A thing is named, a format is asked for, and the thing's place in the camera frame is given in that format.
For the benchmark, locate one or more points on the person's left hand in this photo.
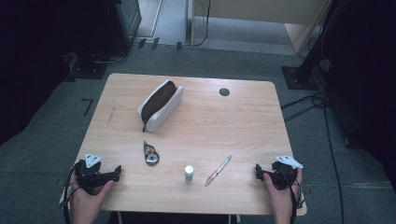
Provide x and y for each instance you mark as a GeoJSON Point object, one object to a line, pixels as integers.
{"type": "Point", "coordinates": [85, 205]}

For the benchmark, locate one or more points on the glue stick white cap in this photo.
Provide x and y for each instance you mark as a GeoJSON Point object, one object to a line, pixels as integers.
{"type": "Point", "coordinates": [189, 173]}

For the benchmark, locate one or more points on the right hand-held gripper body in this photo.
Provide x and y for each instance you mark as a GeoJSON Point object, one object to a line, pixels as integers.
{"type": "Point", "coordinates": [283, 175]}

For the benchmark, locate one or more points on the black cabinet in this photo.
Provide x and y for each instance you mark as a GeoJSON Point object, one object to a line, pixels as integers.
{"type": "Point", "coordinates": [118, 25]}

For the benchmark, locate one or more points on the silver pen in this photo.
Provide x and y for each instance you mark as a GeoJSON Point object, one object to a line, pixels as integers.
{"type": "Point", "coordinates": [218, 171]}

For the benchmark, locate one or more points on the black tape strip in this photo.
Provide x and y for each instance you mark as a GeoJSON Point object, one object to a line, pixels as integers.
{"type": "Point", "coordinates": [155, 43]}
{"type": "Point", "coordinates": [179, 46]}

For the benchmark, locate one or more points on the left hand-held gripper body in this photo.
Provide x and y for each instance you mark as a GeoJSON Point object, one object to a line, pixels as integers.
{"type": "Point", "coordinates": [88, 174]}

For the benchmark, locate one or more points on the person's right hand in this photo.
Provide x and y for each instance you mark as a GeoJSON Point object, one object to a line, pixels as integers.
{"type": "Point", "coordinates": [283, 202]}

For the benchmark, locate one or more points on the round dark table grommet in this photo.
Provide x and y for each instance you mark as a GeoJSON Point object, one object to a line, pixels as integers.
{"type": "Point", "coordinates": [224, 92]}

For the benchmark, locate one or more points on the black stand with base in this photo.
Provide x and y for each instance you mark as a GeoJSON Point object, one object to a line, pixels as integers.
{"type": "Point", "coordinates": [300, 77]}

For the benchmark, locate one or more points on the dark curtain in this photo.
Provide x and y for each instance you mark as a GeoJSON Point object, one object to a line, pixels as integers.
{"type": "Point", "coordinates": [367, 77]}
{"type": "Point", "coordinates": [28, 62]}

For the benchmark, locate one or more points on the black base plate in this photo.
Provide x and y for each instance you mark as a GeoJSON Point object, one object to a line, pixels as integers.
{"type": "Point", "coordinates": [87, 71]}

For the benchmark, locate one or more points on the light wooden furniture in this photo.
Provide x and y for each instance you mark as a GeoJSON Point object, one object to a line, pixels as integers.
{"type": "Point", "coordinates": [264, 11]}

